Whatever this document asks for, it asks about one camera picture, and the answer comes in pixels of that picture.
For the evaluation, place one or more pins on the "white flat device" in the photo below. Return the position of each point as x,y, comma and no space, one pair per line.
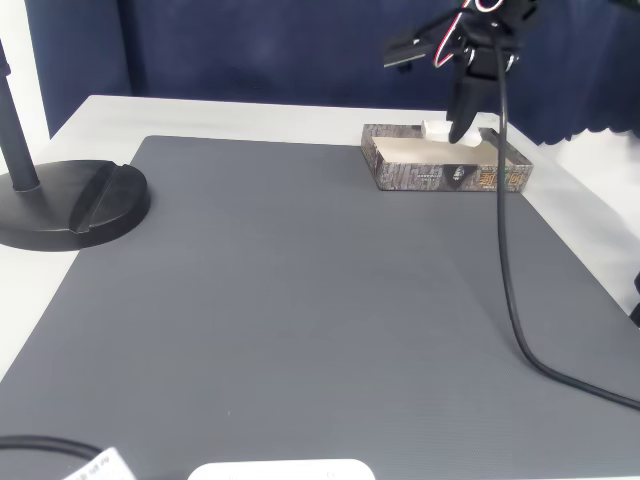
280,470

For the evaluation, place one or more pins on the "white rectangular block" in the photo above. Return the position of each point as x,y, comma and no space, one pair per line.
435,130

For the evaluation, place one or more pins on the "black round stand base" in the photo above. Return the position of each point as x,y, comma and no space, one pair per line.
60,205

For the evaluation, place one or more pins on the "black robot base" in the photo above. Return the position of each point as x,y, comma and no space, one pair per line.
636,300

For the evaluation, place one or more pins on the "grey table mat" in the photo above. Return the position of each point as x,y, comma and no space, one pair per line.
300,300

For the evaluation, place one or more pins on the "patterned cardboard box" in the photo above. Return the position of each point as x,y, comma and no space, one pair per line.
415,177

